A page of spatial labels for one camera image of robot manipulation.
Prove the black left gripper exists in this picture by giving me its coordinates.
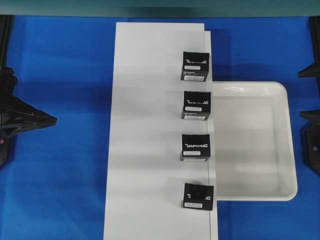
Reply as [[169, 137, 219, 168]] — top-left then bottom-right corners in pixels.
[[0, 67, 57, 137]]

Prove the black Dynamixel box from tray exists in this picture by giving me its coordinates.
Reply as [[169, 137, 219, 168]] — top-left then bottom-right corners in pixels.
[[182, 183, 215, 211]]

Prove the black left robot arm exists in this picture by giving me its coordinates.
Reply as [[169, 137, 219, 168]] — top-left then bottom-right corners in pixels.
[[0, 67, 58, 165]]

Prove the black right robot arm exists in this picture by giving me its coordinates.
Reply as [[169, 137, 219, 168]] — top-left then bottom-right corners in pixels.
[[0, 67, 320, 173]]

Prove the white base board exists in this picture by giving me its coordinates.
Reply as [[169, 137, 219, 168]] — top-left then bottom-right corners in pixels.
[[103, 22, 218, 240]]

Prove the nearest black Dynamixel box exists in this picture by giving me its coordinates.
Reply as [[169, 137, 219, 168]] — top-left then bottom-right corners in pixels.
[[180, 134, 211, 162]]

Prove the middle black Dynamixel box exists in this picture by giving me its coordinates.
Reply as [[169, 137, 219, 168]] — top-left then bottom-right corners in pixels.
[[181, 91, 211, 121]]

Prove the farthest black Dynamixel box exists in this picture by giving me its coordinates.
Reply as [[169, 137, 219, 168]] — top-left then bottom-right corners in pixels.
[[180, 51, 210, 82]]

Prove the white plastic tray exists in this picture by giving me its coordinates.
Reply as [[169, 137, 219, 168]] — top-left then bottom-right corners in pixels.
[[212, 81, 298, 202]]

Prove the blue table mat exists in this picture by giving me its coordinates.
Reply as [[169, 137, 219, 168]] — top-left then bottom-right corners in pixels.
[[0, 15, 320, 240]]

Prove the black aluminium frame rail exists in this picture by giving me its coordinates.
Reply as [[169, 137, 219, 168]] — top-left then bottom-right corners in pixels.
[[0, 15, 15, 68]]

